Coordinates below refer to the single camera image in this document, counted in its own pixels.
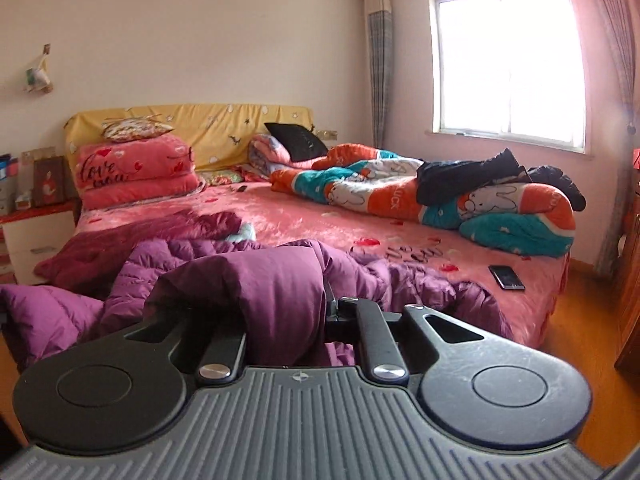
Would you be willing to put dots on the black cushion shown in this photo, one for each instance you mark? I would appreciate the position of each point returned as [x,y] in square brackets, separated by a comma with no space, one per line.
[295,142]

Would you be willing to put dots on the white nightstand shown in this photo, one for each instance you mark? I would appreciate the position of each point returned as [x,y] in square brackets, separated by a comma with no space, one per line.
[35,240]

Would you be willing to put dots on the shiny dark red down jacket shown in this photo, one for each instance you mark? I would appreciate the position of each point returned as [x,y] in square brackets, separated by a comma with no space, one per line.
[100,250]

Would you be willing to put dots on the grey checked curtain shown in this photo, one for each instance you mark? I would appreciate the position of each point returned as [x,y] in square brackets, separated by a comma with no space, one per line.
[380,60]

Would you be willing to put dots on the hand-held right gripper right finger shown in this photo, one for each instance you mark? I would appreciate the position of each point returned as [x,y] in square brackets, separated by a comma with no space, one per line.
[370,332]

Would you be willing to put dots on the yellow headboard cover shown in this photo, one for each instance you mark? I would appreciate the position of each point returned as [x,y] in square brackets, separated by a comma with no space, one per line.
[220,125]

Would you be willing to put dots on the pink heart printed blanket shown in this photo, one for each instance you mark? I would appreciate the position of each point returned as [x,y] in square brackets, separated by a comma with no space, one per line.
[350,230]

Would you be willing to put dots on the black smartphone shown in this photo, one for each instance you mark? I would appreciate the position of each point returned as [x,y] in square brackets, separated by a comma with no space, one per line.
[507,277]

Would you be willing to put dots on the folded patterned quilt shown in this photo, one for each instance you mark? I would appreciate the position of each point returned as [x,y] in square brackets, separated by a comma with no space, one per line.
[265,152]

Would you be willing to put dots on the wall hanging ornament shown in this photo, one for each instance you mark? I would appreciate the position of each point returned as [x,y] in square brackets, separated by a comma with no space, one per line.
[39,77]

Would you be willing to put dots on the floral patterned pillow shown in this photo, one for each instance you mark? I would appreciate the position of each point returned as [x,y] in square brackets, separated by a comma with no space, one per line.
[220,177]

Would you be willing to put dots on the brown patterned small pillow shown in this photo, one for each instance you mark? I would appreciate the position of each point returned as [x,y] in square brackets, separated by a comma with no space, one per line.
[135,130]

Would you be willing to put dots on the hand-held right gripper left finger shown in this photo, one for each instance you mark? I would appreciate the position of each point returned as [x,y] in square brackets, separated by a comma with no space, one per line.
[225,347]

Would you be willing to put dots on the brown wooden cabinet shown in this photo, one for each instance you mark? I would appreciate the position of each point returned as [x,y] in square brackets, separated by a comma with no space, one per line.
[630,285]

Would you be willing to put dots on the rabbit printed orange teal quilt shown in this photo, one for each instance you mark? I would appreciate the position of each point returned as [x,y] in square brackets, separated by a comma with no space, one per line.
[380,195]

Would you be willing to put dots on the purple down jacket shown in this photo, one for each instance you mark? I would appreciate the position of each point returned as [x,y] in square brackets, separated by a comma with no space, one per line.
[250,280]

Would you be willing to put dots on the black jacket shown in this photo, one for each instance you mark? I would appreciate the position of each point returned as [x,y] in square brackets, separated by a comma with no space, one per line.
[560,185]

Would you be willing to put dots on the pink lettered folded blanket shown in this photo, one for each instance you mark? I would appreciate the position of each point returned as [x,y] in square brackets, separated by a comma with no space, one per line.
[135,170]

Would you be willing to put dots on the pink checked curtain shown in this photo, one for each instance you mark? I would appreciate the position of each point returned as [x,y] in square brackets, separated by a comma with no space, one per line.
[620,35]

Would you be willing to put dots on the window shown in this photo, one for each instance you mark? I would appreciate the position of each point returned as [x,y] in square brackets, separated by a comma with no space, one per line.
[505,60]

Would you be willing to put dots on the dark navy jacket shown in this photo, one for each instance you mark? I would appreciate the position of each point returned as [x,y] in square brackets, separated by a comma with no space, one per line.
[465,175]

